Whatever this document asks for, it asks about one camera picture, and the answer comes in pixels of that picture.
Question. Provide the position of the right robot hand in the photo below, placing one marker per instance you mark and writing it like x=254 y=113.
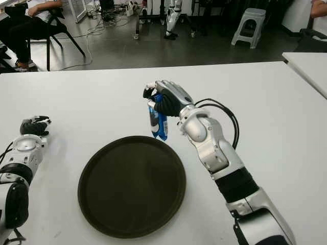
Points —
x=173 y=99

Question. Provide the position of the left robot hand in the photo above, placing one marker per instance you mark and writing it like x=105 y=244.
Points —
x=33 y=127

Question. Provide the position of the blue Oreo cookie packet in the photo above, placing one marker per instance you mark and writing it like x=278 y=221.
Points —
x=158 y=127

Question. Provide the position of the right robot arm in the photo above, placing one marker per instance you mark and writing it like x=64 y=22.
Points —
x=217 y=153

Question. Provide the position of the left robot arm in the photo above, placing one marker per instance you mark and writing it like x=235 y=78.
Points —
x=12 y=199

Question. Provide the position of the white humanoid robot leg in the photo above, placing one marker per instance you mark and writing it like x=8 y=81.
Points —
x=170 y=19

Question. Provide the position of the round dark brown tray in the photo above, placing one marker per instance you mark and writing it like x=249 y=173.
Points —
x=131 y=189

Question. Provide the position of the small white floor box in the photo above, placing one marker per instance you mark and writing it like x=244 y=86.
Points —
x=130 y=9

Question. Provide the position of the seated person black trousers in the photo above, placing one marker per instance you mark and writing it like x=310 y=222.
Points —
x=20 y=28

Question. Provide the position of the black folding chair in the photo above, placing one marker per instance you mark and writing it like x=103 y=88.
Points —
x=57 y=28

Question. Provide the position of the grey plastic stool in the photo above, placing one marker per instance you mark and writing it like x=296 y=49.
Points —
x=251 y=12

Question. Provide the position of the white side table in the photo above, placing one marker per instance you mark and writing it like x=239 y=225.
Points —
x=311 y=63

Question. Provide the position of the black office chair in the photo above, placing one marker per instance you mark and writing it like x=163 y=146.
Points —
x=306 y=40

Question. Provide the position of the person in white shirt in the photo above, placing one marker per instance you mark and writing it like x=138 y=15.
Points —
x=319 y=25

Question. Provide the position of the black chair frame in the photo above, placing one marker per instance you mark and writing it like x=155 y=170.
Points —
x=5 y=60

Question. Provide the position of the black wheeled frame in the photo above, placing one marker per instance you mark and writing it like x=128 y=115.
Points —
x=138 y=23

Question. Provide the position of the white leaning frame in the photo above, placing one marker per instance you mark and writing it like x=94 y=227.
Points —
x=81 y=15

